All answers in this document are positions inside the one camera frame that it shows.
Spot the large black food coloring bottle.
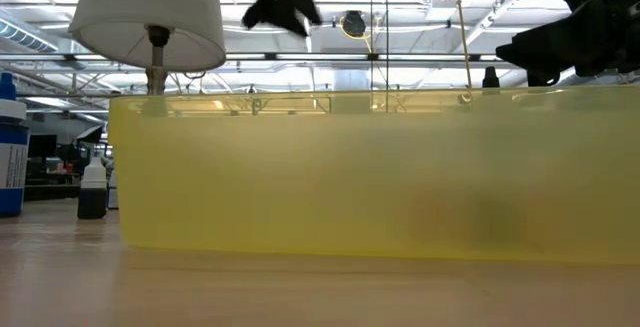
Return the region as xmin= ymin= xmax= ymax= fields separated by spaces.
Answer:
xmin=481 ymin=65 xmax=501 ymax=90

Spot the large blue food coloring bottle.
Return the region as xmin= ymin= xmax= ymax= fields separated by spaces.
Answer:
xmin=0 ymin=71 xmax=30 ymax=218

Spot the black round hanging device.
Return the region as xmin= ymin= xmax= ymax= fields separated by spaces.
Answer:
xmin=341 ymin=10 xmax=369 ymax=39

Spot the white lamp shade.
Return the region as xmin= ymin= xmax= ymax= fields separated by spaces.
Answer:
xmin=68 ymin=0 xmax=227 ymax=73

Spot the yellow translucent plastic bin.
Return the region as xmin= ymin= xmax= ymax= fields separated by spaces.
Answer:
xmin=107 ymin=85 xmax=640 ymax=267

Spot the black computer monitor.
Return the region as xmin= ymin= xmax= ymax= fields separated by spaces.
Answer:
xmin=28 ymin=134 xmax=58 ymax=159

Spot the yellow extension cable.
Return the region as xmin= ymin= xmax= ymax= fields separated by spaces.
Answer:
xmin=452 ymin=0 xmax=474 ymax=91

